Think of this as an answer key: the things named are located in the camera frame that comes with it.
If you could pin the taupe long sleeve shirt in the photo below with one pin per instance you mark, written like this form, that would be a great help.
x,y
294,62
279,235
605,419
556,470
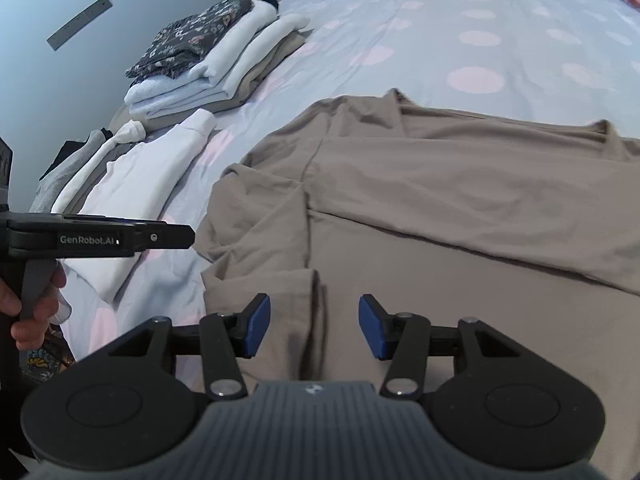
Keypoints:
x,y
532,228

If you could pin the grey wall switch plate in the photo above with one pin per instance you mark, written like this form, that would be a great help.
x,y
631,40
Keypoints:
x,y
78,22

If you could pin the folded light blue garment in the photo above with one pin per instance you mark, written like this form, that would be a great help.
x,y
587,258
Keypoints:
x,y
159,95

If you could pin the polka dot bed sheet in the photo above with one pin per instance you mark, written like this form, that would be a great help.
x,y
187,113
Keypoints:
x,y
568,62

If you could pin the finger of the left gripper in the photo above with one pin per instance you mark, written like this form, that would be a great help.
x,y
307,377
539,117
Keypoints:
x,y
151,236

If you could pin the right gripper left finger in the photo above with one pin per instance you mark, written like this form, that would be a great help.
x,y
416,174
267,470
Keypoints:
x,y
225,338

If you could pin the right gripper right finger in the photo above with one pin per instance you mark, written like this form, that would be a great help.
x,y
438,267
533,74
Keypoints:
x,y
402,340

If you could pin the person's left hand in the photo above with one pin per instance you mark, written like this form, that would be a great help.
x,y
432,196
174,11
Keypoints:
x,y
29,333

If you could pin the folded grey garment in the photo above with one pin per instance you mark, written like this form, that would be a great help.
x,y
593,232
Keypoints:
x,y
51,185

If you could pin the folded beige garment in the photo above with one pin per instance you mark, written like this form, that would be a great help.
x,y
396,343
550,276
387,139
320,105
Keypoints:
x,y
248,85

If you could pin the folded white towel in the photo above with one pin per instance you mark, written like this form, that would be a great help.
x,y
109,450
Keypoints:
x,y
255,35

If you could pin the dark floral folded garment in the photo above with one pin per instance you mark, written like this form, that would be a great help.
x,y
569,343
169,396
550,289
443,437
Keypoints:
x,y
184,43

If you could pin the folded white sweatshirt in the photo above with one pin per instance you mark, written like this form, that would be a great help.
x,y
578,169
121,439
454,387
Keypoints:
x,y
137,186

